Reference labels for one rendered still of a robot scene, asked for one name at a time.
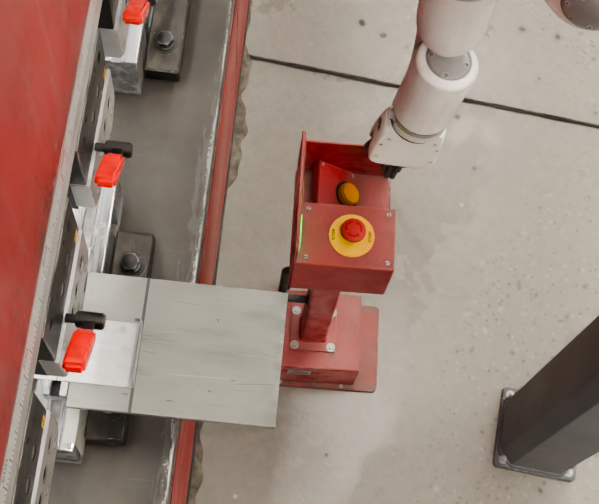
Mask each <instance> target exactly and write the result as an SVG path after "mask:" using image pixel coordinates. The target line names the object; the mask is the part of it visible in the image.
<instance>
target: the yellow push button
mask: <svg viewBox="0 0 599 504"><path fill-rule="evenodd" d="M338 195H339V198H340V200H341V202H342V203H343V204H345V205H347V206H352V205H354V204H356V203H357V202H358V200H359V192H358V190H357V188H356V187H355V185H353V184H352V183H349V182H348V183H345V184H342V185H341V186H340V187H339V190H338Z"/></svg>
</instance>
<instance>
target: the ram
mask: <svg viewBox="0 0 599 504"><path fill-rule="evenodd" d="M90 2H91V0H0V484H1V479H2V473H3V468H4V462H5V457H6V452H7V446H8V441H9V436H10V430H11V425H12V420H13V414H14V409H15V404H16V398H17V393H18V388H19V382H20V377H21V372H22V366H23V361H24V355H25V350H26V345H27V339H28V334H29V329H30V323H31V318H32V313H33V307H34V302H35V297H36V291H37V286H38V281H39V275H40V270H41V264H42V259H43V254H44V248H45V243H46V238H47V232H48V227H49V222H50V216H51V211H52V206H53V200H54V195H55V190H56V184H57V179H58V173H59V168H60V163H61V157H62V152H63V147H64V141H65V136H66V131H67V125H68V120H69V115H70V109H71V104H72V99H73V93H74V88H75V82H76V77H77V72H78V66H79V61H80V56H81V50H82V45H83V40H84V34H85V29H86V24H87V18H88V13H89V8H90ZM101 6H102V0H97V6H96V11H95V16H94V22H93V27H92V33H91V38H90V44H89V49H88V54H87V60H86V65H85V71H84V76H83V82H82V87H81V92H80V98H79V103H78V109H77V114H76V120H75V125H74V130H73V136H72V141H71V147H70V152H69V158H68V163H67V168H66V174H65V179H64V185H63V190H62V196H61V201H60V206H59V212H58V217H57V223H56V228H55V234H54V239H53V244H52V250H51V255H50V261H49V266H48V272H47V277H46V282H45V288H44V293H43V299H42V304H41V310H40V315H39V320H38V326H37V331H36V337H35V342H34V348H33V353H32V358H31V364H30V369H29V375H28V380H27V386H26V391H25V396H24V402H23V407H22V413H21V418H20V424H19V429H18V434H17V440H16V445H15V451H14V456H13V462H12V467H11V472H10V478H9V483H8V489H7V494H6V500H5V504H11V499H12V494H13V488H14V483H15V477H16V472H17V466H18V461H19V455H20V450H21V445H22V439H23V434H24V428H25V423H26V417H27V412H28V406H29V401H30V395H31V390H32V384H33V379H34V373H35V368H36V362H37V357H38V351H39V346H40V340H41V335H42V329H43V324H44V318H45V313H46V307H47V302H48V296H49V291H50V285H51V280H52V274H53V269H54V263H55V258H56V252H57V247H58V241H59V236H60V231H61V225H62V220H63V214H64V209H65V203H66V198H67V192H68V187H69V181H70V176H71V170H72V165H73V159H74V154H75V148H76V143H77V137H78V132H79V126H80V121H81V115H82V110H83V104H84V99H85V93H86V88H87V82H88V77H89V71H90V66H91V60H92V55H93V49H94V44H95V38H96V33H97V27H98V22H99V17H100V11H101Z"/></svg>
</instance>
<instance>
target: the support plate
mask: <svg viewBox="0 0 599 504"><path fill-rule="evenodd" d="M146 285H147V278H141V277H132V276H122V275H113V274H103V273H94V272H89V273H88V279H87V285H86V291H85V297H84V303H83V308H82V311H89V312H98V313H105V315H106V320H110V321H119V322H129V323H139V324H140V322H138V321H135V318H138V319H142V312H143V305H144V298H145V292H146ZM287 301H288V293H282V292H273V291H264V290H254V289H245V288H235V287H226V286H217V285H207V284H198V283H188V282H179V281H169V280H160V279H150V285H149V292H148V299H147V306H146V313H145V320H144V326H143V333H142V340H141V347H140V354H139V360H138V367H137V374H136V381H135V388H134V394H133V401H132V408H131V413H129V412H128V406H129V400H130V393H131V388H125V387H115V386H105V385H96V384H86V383H76V382H70V385H69V391H68V397H67V403H66V407H67V408H73V409H83V410H93V411H103V412H113V413H122V414H132V415H142V416H152V417H162V418H171V419H181V420H191V421H201V422H211V423H220V424H230V425H240V426H250V427H260V428H269V429H275V424H276V414H277V403H278V393H279V383H280V372H281V362H282V352H283V342H284V331H285V321H286V311H287Z"/></svg>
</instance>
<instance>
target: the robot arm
mask: <svg viewBox="0 0 599 504"><path fill-rule="evenodd" d="M544 1H545V3H546V4H547V5H548V6H549V7H550V9H551V10H552V11H553V12H554V13H555V14H556V15H557V16H558V17H559V18H560V19H562V20H563V21H564V22H566V23H567V24H569V25H571V26H573V27H576V28H579V29H583V30H589V31H599V0H544ZM496 3H497V0H419V2H418V8H417V15H416V24H417V33H416V38H415V43H414V47H413V52H412V56H411V60H410V63H409V66H408V69H407V72H406V74H405V76H404V78H403V80H402V82H401V85H400V87H399V89H398V91H397V93H396V95H395V97H394V99H393V100H392V105H390V106H389V107H388V108H387V109H386V110H385V111H384V112H383V113H382V114H381V115H380V116H379V118H378V119H377V120H376V122H375V123H374V125H373V127H372V129H371V131H370V134H369V135H370V137H371V139H369V140H368V141H367V142H366V143H365V144H364V152H365V153H368V157H369V159H370V160H371V161H373V162H375V163H380V164H381V170H382V171H384V178H388V177H389V178H390V179H394V178H395V176H396V174H397V173H398V172H399V173H400V171H401V169H402V168H406V167H411V168H422V169H424V168H430V167H431V166H433V165H434V163H435V162H436V160H437V158H438V156H439V153H440V151H441V148H442V145H443V142H444V139H445V135H446V127H447V125H448V124H449V122H450V120H451V119H452V117H453V115H454V114H455V112H456V110H457V109H458V107H459V106H460V104H461V102H462V101H463V99H464V97H465V96H466V94H467V92H468V91H469V89H470V88H471V86H472V84H473V83H474V81H475V79H476V77H477V74H478V69H479V65H478V59H477V56H476V54H475V52H474V51H473V48H474V47H475V46H477V44H478V43H479V42H480V41H481V40H482V38H483V36H484V35H485V33H486V30H487V28H488V26H489V23H490V20H491V17H492V15H493V12H494V9H495V6H496Z"/></svg>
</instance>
